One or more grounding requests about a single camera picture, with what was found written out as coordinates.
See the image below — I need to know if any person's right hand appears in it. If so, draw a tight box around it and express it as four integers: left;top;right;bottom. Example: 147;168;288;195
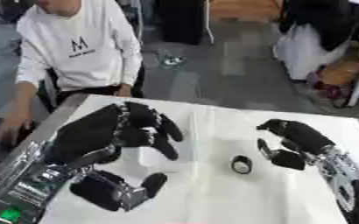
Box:
0;115;38;147

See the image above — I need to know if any person's left hand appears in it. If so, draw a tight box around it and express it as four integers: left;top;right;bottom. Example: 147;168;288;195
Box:
113;83;136;98

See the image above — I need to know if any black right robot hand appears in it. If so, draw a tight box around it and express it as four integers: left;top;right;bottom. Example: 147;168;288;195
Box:
254;117;339;172

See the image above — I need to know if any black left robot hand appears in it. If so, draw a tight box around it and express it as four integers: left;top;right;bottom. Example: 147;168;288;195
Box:
47;100;186;213

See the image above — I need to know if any white open box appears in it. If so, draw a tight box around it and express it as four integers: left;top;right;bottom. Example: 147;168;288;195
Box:
116;109;198;176

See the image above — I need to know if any small grey floor object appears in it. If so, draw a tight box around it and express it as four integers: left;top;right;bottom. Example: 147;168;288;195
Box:
158;51;189;68

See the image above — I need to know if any person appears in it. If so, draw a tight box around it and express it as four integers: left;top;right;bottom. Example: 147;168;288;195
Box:
271;0;359;81
0;0;146;147

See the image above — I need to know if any black tape roll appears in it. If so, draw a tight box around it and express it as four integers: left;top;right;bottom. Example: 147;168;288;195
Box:
229;155;255;175

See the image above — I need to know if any brown bag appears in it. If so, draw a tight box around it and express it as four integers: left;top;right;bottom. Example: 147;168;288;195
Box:
317;56;359;87

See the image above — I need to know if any black cabinet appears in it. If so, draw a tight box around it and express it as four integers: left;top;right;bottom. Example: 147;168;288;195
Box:
153;0;209;46

